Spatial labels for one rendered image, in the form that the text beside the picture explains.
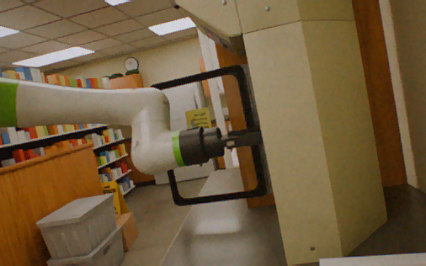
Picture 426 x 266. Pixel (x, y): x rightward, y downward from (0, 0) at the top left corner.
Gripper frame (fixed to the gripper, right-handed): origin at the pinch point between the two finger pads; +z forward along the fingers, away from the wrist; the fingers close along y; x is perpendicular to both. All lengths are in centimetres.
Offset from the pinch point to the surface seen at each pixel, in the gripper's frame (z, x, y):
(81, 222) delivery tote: -155, 61, 138
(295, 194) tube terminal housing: -2.1, 10.9, -15.4
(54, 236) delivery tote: -181, 68, 138
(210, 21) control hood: -12.1, -25.2, -15.2
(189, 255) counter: -29.3, 25.8, -5.3
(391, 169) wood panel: 29.5, 20.6, 21.7
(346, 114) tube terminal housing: 11.4, -1.8, -8.5
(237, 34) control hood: -7.3, -21.7, -15.0
